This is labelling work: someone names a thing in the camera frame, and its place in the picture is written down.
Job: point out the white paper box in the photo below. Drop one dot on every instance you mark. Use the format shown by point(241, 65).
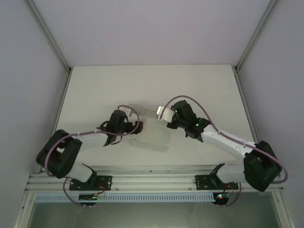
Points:
point(154, 133)

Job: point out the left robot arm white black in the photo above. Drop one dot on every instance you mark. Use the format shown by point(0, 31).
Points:
point(92, 137)

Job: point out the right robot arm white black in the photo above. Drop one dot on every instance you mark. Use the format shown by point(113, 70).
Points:
point(225, 140)

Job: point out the aluminium mounting rail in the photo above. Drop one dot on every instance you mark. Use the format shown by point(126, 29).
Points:
point(152, 180)

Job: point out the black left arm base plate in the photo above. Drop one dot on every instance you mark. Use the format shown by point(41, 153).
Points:
point(104, 183)

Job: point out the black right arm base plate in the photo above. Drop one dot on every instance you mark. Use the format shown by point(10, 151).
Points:
point(202, 181)

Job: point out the aluminium frame post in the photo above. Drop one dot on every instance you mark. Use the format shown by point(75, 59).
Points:
point(47, 31)
point(256, 31)

